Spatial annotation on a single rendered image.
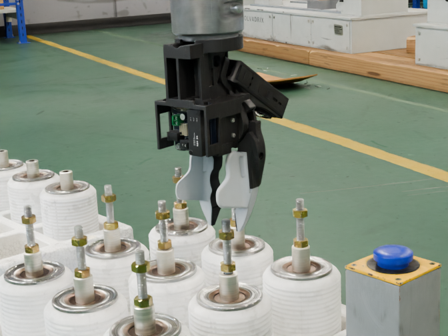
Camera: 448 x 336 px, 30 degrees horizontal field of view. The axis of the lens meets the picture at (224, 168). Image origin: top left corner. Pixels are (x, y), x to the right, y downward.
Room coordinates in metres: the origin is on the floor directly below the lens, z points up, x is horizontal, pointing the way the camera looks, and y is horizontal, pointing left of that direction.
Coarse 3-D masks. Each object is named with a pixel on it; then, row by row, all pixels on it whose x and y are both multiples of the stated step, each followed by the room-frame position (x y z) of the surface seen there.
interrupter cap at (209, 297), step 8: (208, 288) 0.91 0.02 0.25; (216, 288) 0.90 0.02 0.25; (240, 288) 0.90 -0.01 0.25; (248, 288) 0.90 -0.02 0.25; (256, 288) 0.90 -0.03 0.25; (200, 296) 0.88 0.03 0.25; (208, 296) 0.88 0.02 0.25; (216, 296) 0.89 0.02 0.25; (240, 296) 0.88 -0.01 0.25; (248, 296) 0.88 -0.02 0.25; (256, 296) 0.88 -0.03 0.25; (200, 304) 0.86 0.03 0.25; (208, 304) 0.86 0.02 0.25; (216, 304) 0.86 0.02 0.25; (224, 304) 0.86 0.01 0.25; (232, 304) 0.86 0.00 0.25; (240, 304) 0.86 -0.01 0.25; (248, 304) 0.85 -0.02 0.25; (256, 304) 0.86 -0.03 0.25
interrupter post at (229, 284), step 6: (222, 276) 0.87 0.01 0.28; (228, 276) 0.87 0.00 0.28; (234, 276) 0.87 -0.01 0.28; (222, 282) 0.87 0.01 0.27; (228, 282) 0.87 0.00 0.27; (234, 282) 0.87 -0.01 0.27; (222, 288) 0.87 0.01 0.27; (228, 288) 0.87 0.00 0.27; (234, 288) 0.87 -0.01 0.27; (222, 294) 0.87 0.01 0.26; (228, 294) 0.87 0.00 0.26; (234, 294) 0.87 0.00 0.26; (222, 300) 0.88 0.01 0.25; (228, 300) 0.87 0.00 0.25; (234, 300) 0.87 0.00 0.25
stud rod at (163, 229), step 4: (160, 200) 0.98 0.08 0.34; (164, 200) 0.97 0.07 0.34; (160, 204) 0.97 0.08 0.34; (164, 204) 0.97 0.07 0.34; (160, 208) 0.97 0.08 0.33; (164, 208) 0.97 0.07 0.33; (160, 212) 0.97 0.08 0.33; (160, 220) 0.97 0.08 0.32; (164, 220) 0.97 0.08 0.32; (160, 224) 0.97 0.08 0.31; (164, 224) 0.97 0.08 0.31; (160, 228) 0.97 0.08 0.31; (164, 228) 0.97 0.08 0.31; (160, 232) 0.97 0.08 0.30; (164, 232) 0.97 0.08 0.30; (160, 236) 0.97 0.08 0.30; (164, 236) 0.97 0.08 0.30; (160, 240) 0.97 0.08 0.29; (164, 240) 0.97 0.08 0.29; (168, 240) 0.97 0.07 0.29
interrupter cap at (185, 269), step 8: (152, 264) 0.99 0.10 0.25; (176, 264) 0.99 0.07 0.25; (184, 264) 0.98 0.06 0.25; (192, 264) 0.98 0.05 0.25; (152, 272) 0.97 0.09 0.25; (176, 272) 0.97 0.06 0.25; (184, 272) 0.96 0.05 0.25; (192, 272) 0.96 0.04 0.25; (152, 280) 0.94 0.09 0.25; (160, 280) 0.94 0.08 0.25; (168, 280) 0.93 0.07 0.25; (176, 280) 0.94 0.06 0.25
